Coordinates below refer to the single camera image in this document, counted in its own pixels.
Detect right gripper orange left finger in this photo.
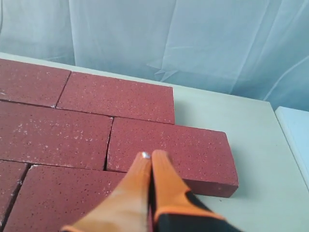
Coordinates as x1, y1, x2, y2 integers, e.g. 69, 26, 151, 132
61, 152, 151, 232

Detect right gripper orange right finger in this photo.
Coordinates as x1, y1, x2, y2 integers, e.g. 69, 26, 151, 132
152, 150, 238, 232

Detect red brick pushed sideways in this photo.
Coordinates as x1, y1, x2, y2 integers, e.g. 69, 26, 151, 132
4, 165, 125, 232

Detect red brick third row right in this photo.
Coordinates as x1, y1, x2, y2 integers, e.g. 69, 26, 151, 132
0, 160, 28, 230

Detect white panel beside table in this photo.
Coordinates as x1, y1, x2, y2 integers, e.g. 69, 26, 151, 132
275, 106, 309, 188

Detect white wrinkled backdrop curtain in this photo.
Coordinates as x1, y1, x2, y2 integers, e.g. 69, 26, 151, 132
0, 0, 309, 110

